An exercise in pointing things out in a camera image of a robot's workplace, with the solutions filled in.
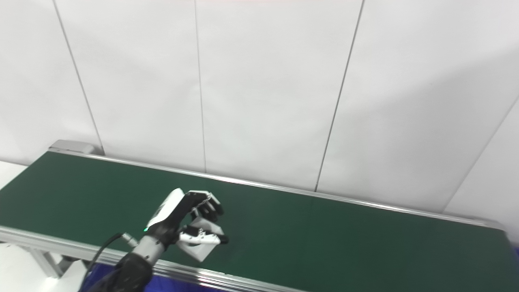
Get white square part round hole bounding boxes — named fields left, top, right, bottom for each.
left=182, top=216, right=225, bottom=262

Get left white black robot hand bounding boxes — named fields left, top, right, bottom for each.
left=144, top=189, right=229, bottom=248

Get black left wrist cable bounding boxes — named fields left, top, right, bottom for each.
left=83, top=232, right=138, bottom=292

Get aluminium conveyor leg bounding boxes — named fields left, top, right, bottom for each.
left=28, top=247, right=75, bottom=279

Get green conveyor belt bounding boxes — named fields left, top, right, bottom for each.
left=0, top=152, right=519, bottom=292
left=0, top=140, right=519, bottom=292

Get blue plastic bin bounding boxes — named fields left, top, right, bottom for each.
left=79, top=264, right=227, bottom=292

